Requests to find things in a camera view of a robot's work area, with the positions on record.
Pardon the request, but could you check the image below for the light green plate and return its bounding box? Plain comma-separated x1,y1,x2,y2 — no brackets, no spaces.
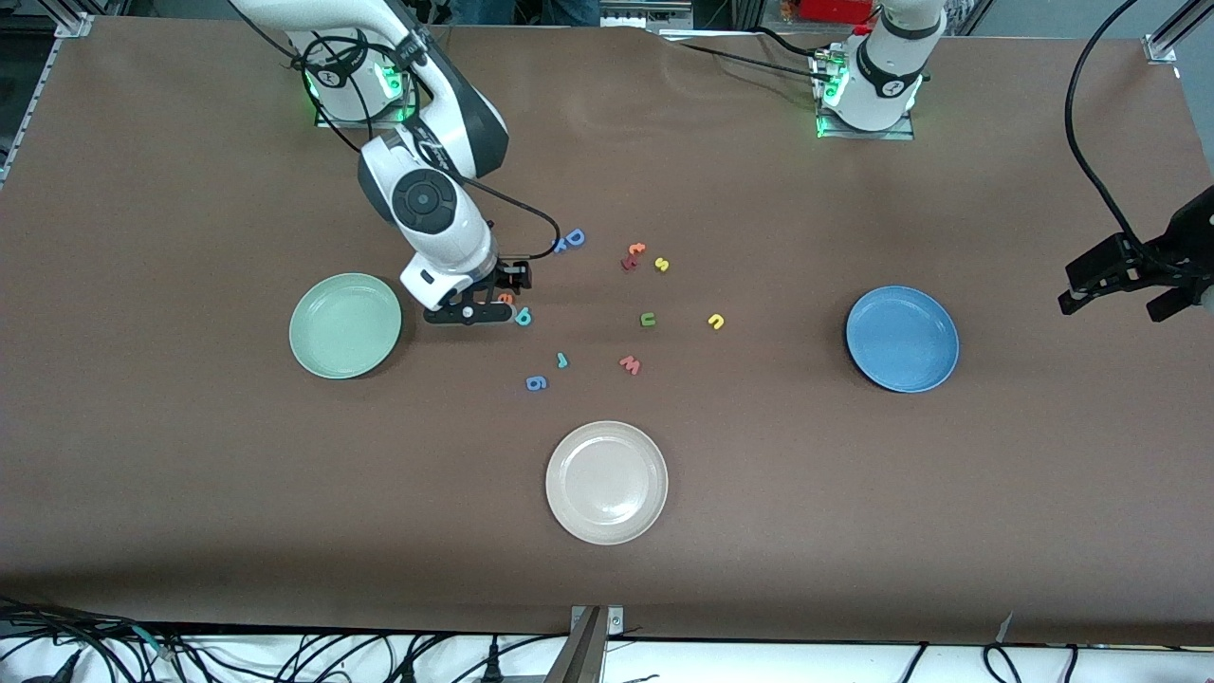
288,272,403,380

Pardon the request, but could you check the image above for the blue plate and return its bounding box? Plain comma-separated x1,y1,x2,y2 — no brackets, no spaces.
845,286,960,394

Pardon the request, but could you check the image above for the beige plate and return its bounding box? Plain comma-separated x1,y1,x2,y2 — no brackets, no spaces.
545,420,670,546

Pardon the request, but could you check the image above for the person in blue jeans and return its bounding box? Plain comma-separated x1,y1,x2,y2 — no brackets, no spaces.
451,0,600,27

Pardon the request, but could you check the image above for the metal equipment rack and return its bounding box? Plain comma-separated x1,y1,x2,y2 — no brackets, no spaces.
602,0,731,29

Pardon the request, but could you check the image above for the brown table cover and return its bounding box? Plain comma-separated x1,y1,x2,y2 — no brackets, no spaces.
0,17,1214,648

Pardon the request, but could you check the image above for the red box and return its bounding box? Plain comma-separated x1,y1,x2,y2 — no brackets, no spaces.
782,0,875,25

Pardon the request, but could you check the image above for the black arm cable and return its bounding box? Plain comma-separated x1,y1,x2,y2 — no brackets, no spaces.
289,28,562,263
1064,0,1150,246

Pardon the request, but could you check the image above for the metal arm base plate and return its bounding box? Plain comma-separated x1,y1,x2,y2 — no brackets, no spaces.
316,57,423,129
811,47,916,141

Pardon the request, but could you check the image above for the aluminium frame rail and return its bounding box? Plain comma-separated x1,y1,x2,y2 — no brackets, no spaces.
0,9,94,186
1143,0,1214,65

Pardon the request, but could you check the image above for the small metal bracket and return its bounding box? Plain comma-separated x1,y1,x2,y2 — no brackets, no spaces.
571,605,625,637

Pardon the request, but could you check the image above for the aluminium profile post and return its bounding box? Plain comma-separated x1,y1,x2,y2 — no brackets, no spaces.
545,607,608,683

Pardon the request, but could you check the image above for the teal cable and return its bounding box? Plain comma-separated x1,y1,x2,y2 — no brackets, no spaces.
131,623,181,658

